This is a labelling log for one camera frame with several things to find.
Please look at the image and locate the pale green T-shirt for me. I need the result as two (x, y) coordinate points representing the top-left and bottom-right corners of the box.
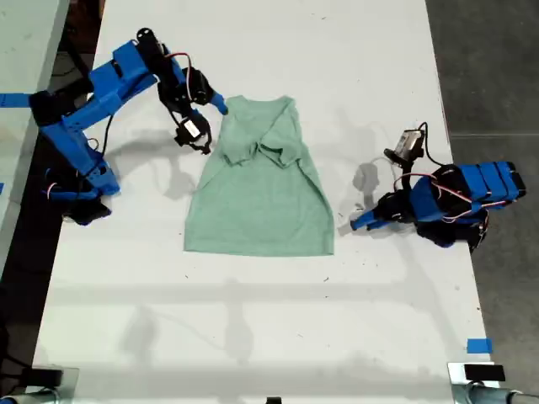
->
(184, 95), (336, 258)

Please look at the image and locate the grey side table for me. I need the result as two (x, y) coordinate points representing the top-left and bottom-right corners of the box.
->
(0, 0), (72, 274)

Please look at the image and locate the small black box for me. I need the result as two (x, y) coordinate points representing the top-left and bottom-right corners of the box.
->
(24, 368), (64, 389)
(462, 364), (506, 382)

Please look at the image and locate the long blue tape strip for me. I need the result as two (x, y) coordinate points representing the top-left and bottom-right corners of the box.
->
(0, 93), (31, 109)

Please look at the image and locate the black camera cable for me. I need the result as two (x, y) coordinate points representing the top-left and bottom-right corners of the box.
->
(184, 107), (212, 156)
(416, 121), (444, 169)

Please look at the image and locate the black camera stalk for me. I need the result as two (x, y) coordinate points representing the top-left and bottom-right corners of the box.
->
(398, 159), (417, 193)

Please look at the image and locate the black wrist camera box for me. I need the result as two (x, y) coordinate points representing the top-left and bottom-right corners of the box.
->
(394, 130), (424, 162)
(174, 119), (202, 147)

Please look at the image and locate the white cable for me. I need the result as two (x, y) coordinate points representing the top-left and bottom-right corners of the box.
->
(372, 156), (399, 180)

